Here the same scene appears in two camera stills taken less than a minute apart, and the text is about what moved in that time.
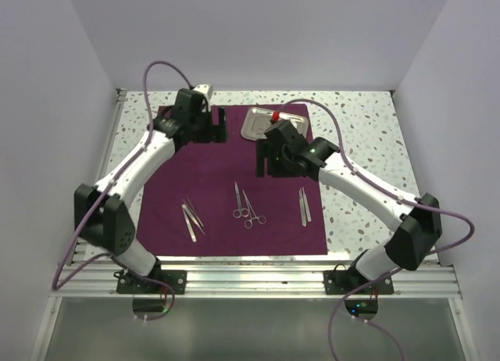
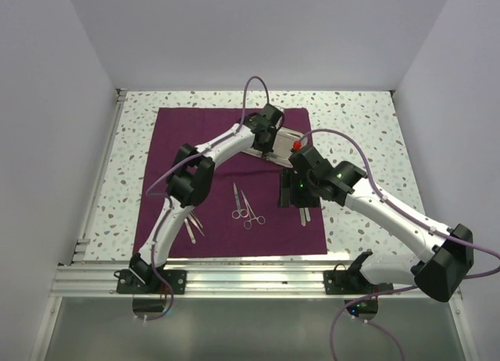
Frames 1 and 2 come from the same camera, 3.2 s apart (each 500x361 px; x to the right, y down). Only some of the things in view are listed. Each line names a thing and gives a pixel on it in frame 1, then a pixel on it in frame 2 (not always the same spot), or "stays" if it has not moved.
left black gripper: [216, 133] -> [269, 147]
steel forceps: [261, 219] stays
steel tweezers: [302, 208] stays
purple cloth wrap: [205, 198] stays
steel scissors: [241, 212] stays
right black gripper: [265, 149] -> [288, 194]
